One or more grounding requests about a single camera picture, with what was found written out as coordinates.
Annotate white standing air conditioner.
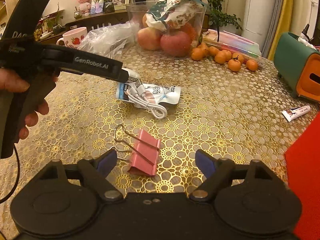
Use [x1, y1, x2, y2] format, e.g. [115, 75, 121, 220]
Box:
[242, 0, 276, 49]

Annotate clear glass fruit bowl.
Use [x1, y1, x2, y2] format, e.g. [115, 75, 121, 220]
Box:
[126, 2, 205, 60]

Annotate white usb cable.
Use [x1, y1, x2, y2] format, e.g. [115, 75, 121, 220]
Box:
[124, 80, 168, 119]

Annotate pastel plastic storage case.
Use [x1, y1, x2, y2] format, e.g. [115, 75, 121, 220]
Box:
[202, 29, 263, 67]

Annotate red apple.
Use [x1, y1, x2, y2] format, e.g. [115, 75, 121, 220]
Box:
[137, 27, 162, 50]
[160, 31, 192, 57]

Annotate clear crumpled plastic bag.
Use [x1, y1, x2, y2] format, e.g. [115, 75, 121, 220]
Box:
[78, 23, 134, 61]

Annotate left red apple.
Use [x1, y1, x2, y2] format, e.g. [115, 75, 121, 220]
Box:
[137, 27, 162, 50]

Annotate mandarin orange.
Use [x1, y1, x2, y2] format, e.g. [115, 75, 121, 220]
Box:
[191, 48, 204, 61]
[246, 59, 258, 72]
[228, 59, 241, 72]
[214, 51, 226, 64]

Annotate green orange tissue box organizer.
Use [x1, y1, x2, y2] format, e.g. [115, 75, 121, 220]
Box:
[273, 32, 319, 102]

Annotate pink strawberry mug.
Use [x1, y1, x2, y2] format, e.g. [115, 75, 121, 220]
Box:
[56, 27, 87, 49]

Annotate floral cloth bag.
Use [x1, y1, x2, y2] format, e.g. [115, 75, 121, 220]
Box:
[146, 0, 208, 31]

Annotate white blue sachet packet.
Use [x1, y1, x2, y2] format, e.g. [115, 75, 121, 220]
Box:
[116, 83, 181, 106]

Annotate pink pig plush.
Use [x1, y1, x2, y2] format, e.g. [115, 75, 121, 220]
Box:
[77, 0, 91, 16]

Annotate red cardboard box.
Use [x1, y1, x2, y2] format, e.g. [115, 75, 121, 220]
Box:
[285, 115, 320, 239]

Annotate pink binder clip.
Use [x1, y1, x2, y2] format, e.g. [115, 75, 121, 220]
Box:
[113, 124, 161, 177]

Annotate right red apple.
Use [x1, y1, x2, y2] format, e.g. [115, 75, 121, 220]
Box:
[160, 31, 192, 57]

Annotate small white cream tube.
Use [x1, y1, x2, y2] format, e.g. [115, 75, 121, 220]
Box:
[281, 105, 311, 122]

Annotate potted green plant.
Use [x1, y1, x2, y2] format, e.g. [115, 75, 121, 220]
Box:
[202, 0, 242, 41]

